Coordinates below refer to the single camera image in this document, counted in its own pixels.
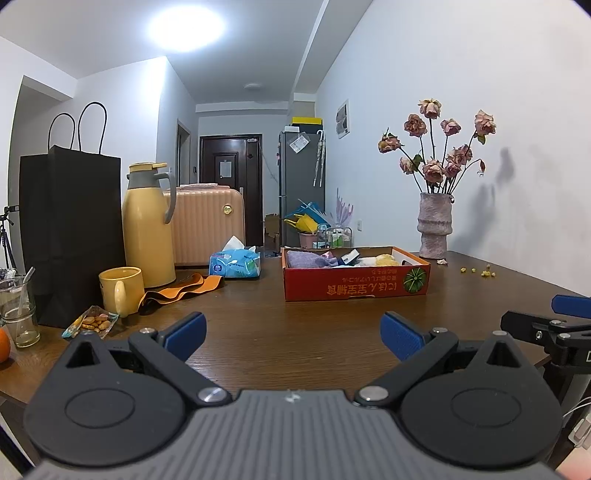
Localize dark brown entrance door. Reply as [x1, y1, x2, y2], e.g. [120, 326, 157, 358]
[199, 134, 264, 247]

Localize yellow thermos jug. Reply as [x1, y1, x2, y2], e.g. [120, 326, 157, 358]
[122, 162, 177, 289]

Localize purple flower wall sticker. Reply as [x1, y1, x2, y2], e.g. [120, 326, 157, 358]
[335, 187, 355, 227]

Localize brown cardboard box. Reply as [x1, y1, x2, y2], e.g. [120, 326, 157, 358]
[264, 213, 281, 250]

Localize dried pink rose bouquet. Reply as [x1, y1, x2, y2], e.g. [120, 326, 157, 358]
[379, 98, 497, 195]

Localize wall picture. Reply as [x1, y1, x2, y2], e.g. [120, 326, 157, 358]
[335, 98, 350, 139]

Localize wire rack with bottles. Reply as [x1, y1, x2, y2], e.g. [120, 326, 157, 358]
[314, 226, 354, 250]

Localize white cable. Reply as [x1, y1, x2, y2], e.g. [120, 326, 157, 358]
[561, 396, 591, 449]

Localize scattered yellow crumbs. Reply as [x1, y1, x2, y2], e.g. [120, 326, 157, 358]
[459, 264, 498, 279]

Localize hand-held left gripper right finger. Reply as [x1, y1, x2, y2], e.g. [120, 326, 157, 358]
[355, 311, 525, 407]

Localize orange fabric strap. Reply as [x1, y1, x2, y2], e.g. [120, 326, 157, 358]
[139, 272, 225, 316]

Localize blue tissue pack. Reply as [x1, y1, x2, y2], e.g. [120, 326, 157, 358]
[209, 235, 262, 280]

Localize red cardboard box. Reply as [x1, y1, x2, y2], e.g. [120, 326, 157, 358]
[281, 246, 431, 302]

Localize white and yellow plush toy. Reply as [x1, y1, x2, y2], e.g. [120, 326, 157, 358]
[358, 254, 402, 267]

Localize side room door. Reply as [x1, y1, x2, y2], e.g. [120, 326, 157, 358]
[176, 119, 192, 188]

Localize yellow mug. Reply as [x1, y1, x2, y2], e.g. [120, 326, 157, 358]
[99, 266, 145, 319]

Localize pink suitcase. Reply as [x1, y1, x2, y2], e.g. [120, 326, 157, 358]
[163, 184, 245, 267]

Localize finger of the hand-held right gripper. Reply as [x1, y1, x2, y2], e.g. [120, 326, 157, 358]
[501, 311, 568, 344]
[551, 295, 591, 319]

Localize black tripod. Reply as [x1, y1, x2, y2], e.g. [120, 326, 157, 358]
[0, 205, 20, 271]

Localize grey ceramic vase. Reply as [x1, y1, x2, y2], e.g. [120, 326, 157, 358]
[418, 192, 455, 259]

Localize round ceiling light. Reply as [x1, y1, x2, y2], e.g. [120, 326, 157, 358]
[147, 4, 227, 52]

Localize white folded umbrella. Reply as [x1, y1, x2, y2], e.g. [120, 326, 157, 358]
[313, 130, 327, 188]

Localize black paper bag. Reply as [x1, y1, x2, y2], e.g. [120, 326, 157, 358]
[19, 102, 126, 329]

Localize glass cup with straw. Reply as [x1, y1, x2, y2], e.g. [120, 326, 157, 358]
[0, 267, 41, 348]

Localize snack packet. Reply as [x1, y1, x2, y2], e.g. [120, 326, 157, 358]
[61, 305, 122, 340]

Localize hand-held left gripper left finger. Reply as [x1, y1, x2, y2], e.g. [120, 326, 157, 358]
[65, 311, 232, 407]

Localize grey refrigerator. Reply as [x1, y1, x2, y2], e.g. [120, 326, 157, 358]
[278, 130, 325, 247]

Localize yellow watering can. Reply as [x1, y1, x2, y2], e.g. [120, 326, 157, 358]
[284, 215, 319, 234]

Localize purple grey cloth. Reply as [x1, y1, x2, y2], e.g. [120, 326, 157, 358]
[286, 249, 340, 269]

